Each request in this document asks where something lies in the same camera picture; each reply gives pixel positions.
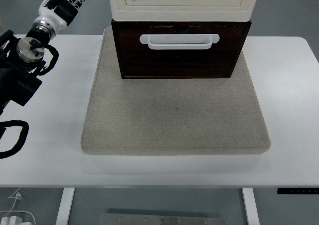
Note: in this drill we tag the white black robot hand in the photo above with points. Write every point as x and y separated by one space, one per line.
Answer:
53 15

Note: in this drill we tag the dark wooden drawer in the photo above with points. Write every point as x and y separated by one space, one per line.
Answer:
179 60

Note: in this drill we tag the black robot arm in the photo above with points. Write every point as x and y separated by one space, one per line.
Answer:
15 70

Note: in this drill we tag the cream plastic cabinet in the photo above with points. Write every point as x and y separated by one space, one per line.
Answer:
184 13

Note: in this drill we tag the beige fabric mat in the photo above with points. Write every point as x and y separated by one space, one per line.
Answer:
174 115

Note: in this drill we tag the white table leg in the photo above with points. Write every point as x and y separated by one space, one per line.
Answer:
250 205
65 205

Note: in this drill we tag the white rounded tray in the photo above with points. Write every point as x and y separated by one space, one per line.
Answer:
15 220

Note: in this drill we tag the grey metal plate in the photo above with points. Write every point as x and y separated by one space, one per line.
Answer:
162 220

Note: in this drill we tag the black table control panel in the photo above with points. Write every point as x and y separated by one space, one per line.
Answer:
296 191

